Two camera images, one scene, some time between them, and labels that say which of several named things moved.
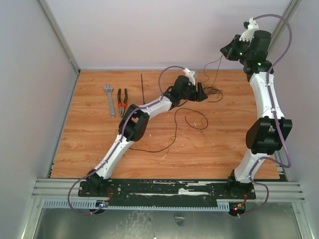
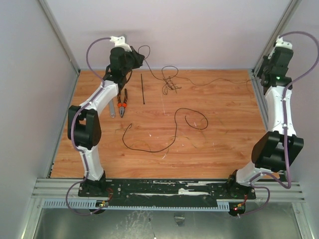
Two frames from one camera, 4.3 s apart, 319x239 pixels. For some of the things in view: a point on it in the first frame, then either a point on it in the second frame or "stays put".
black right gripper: x=231 y=50 -> x=265 y=66
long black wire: x=176 y=129 stays put
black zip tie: x=142 y=91 stays put
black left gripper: x=200 y=96 -> x=138 y=58
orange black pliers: x=122 y=105 stays put
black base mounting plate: x=168 y=192 stays put
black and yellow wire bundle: x=212 y=68 -> x=172 y=82
